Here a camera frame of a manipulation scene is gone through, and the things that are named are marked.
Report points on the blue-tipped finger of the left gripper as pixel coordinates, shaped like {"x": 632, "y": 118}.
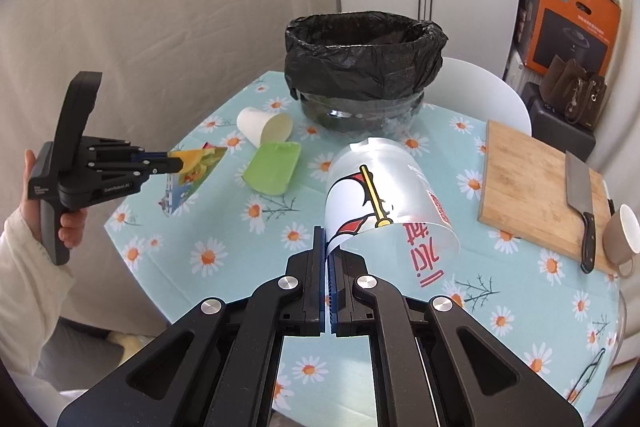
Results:
{"x": 143, "y": 155}

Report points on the right gripper black blue-padded left finger own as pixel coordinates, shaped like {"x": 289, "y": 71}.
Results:
{"x": 217, "y": 365}

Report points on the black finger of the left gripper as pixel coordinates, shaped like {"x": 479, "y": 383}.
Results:
{"x": 151, "y": 165}

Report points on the right gripper black blue-padded right finger own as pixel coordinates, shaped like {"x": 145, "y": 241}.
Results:
{"x": 433, "y": 364}

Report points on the colourful snack wrapper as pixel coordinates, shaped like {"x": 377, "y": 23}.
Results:
{"x": 197, "y": 165}

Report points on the white paper cup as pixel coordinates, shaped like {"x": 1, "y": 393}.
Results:
{"x": 260, "y": 127}

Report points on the green plastic container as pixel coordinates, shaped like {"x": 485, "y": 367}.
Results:
{"x": 272, "y": 167}

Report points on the clear printed plastic cup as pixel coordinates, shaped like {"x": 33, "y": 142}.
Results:
{"x": 390, "y": 201}

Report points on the trash bin with black bag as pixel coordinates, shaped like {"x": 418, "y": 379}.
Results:
{"x": 362, "y": 71}

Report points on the person's left hand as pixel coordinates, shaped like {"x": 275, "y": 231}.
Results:
{"x": 72, "y": 224}

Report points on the daisy print blue tablecloth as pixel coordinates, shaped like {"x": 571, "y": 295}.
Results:
{"x": 218, "y": 238}

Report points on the beige curtain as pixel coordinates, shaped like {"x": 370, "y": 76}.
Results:
{"x": 166, "y": 65}

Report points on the bamboo cutting board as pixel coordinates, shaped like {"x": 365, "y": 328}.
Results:
{"x": 524, "y": 192}

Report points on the beige ceramic mug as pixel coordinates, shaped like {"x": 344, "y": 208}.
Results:
{"x": 621, "y": 241}

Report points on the black storage box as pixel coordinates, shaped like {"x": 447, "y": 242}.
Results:
{"x": 553, "y": 129}

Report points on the white chair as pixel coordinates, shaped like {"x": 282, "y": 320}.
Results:
{"x": 471, "y": 90}

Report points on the brown leather handbag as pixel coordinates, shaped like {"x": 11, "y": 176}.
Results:
{"x": 573, "y": 92}

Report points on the orange Philips appliance box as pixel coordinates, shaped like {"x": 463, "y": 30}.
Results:
{"x": 580, "y": 30}

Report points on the steel cleaver black handle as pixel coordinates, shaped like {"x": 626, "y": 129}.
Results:
{"x": 579, "y": 198}

